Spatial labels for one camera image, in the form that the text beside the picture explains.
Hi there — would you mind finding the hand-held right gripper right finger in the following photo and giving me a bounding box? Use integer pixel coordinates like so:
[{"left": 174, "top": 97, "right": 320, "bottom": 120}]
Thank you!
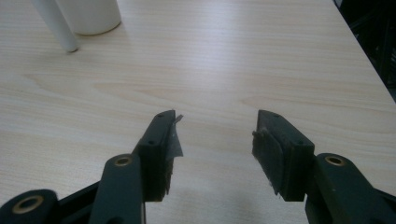
[{"left": 251, "top": 109, "right": 316, "bottom": 203}]

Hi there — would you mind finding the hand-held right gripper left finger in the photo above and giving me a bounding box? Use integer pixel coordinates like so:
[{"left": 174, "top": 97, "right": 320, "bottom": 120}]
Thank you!
[{"left": 134, "top": 109, "right": 185, "bottom": 203}]

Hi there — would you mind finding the light blue plastic spoon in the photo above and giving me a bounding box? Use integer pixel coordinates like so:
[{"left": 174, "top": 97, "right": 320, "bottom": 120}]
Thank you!
[{"left": 31, "top": 0, "right": 79, "bottom": 53}]

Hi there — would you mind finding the white cup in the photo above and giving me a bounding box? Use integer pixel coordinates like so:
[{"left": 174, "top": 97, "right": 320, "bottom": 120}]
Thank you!
[{"left": 55, "top": 0, "right": 122, "bottom": 36}]

